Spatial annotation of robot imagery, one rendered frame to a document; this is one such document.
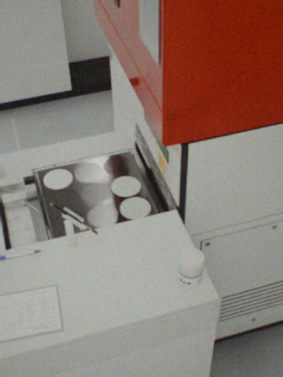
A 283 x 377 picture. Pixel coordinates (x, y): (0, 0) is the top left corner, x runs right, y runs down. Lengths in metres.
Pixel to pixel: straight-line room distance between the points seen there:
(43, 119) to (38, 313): 2.36
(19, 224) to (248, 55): 0.90
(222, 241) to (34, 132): 1.99
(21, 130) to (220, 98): 2.33
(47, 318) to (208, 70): 0.76
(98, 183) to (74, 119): 1.82
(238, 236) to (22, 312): 0.81
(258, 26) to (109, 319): 0.83
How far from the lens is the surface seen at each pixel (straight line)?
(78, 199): 1.86
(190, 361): 1.76
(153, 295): 1.51
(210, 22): 1.36
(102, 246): 1.62
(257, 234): 1.98
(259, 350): 2.57
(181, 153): 1.56
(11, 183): 1.94
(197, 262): 1.46
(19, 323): 1.50
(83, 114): 3.73
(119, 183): 1.89
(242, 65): 1.47
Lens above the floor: 2.21
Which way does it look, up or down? 44 degrees down
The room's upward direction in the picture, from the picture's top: 1 degrees counter-clockwise
